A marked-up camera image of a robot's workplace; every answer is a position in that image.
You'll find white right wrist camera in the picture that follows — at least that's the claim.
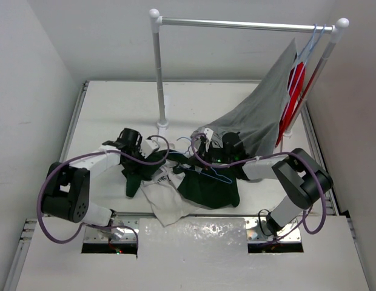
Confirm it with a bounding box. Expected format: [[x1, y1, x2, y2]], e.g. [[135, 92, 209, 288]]
[[203, 127, 213, 142]]

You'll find light blue wire hanger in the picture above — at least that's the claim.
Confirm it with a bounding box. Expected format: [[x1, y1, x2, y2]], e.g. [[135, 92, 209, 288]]
[[169, 145, 232, 184]]

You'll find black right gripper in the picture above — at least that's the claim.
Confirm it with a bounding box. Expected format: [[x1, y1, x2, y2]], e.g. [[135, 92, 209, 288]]
[[188, 139, 233, 170]]

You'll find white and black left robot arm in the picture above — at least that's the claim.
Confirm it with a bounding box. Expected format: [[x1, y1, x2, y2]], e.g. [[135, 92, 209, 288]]
[[38, 128, 167, 227]]

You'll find light blue hanger with grey shirt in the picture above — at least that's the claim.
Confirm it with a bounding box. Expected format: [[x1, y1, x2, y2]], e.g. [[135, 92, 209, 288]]
[[287, 24, 318, 92]]

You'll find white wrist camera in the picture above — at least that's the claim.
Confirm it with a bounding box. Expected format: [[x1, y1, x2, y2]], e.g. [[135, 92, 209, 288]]
[[140, 139, 159, 159], [203, 127, 213, 142]]

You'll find light blue hanger with red shirt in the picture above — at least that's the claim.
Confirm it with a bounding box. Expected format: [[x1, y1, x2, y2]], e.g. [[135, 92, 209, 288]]
[[281, 24, 323, 126]]

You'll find white and green t-shirt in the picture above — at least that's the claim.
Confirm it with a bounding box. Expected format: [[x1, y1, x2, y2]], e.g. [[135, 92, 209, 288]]
[[122, 154, 240, 226]]

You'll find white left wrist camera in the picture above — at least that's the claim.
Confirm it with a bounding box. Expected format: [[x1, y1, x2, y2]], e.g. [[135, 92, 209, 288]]
[[140, 139, 159, 159]]

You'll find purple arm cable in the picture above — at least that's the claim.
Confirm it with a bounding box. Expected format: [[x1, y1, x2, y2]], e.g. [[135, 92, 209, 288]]
[[190, 132, 328, 246], [36, 135, 171, 252]]

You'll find white and silver clothes rack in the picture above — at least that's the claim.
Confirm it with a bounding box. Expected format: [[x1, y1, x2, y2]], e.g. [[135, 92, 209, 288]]
[[149, 8, 349, 141]]

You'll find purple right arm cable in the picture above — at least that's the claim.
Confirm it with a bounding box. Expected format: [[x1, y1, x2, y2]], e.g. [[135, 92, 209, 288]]
[[190, 132, 328, 246]]

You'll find grey t-shirt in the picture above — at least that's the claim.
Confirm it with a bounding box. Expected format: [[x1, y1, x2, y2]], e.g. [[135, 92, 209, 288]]
[[192, 39, 297, 164]]

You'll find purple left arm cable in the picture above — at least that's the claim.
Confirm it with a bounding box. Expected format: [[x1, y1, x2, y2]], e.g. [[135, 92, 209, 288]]
[[36, 135, 171, 252]]

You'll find red t-shirt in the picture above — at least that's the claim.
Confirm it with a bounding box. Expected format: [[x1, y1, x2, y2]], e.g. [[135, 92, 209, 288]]
[[275, 64, 305, 146]]

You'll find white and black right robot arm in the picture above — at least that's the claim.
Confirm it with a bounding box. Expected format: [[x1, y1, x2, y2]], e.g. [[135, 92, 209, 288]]
[[191, 129, 334, 240]]

